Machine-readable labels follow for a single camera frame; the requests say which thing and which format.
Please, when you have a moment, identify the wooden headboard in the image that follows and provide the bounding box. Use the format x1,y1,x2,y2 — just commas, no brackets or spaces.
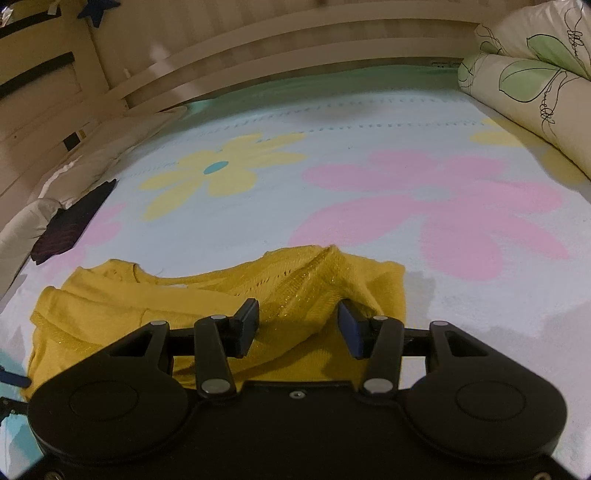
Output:
95,0,522,114

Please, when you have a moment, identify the flower print bed blanket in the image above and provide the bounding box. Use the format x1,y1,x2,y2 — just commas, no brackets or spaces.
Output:
0,65,591,467

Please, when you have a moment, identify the wooden cabinet with black handles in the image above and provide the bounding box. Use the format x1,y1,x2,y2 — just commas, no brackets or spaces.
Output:
0,0,130,199

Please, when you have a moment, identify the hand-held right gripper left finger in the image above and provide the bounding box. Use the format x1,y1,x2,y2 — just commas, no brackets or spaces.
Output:
107,298,260,400

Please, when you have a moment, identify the rolled floral quilt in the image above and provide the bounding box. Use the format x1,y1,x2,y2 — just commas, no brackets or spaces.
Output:
457,0,591,181

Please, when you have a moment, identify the dark folded garment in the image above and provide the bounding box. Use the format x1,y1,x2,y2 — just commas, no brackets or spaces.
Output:
30,178,118,266

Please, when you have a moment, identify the mustard yellow sweater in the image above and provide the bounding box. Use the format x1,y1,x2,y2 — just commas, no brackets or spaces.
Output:
25,244,408,402

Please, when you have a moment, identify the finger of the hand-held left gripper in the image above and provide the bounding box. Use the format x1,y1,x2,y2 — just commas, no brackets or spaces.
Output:
0,364,33,418

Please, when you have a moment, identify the blue star decoration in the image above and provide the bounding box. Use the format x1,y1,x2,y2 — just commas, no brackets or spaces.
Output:
76,0,122,28

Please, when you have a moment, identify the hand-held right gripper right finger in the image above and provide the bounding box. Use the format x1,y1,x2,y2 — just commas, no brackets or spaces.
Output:
337,299,491,398

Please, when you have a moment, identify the grey pillow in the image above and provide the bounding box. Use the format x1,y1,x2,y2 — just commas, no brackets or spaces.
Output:
0,105,189,301

